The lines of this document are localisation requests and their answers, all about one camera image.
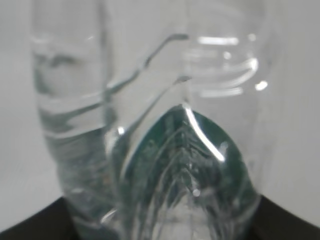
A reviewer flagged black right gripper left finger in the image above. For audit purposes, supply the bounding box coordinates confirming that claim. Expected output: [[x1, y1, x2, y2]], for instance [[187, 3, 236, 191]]
[[0, 197, 80, 240]]

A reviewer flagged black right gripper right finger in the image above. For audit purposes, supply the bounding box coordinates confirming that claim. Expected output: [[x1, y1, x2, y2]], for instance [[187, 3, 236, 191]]
[[246, 196, 320, 240]]

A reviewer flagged clear water bottle green label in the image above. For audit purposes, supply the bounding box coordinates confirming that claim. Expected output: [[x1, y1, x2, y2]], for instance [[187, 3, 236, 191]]
[[30, 0, 282, 240]]

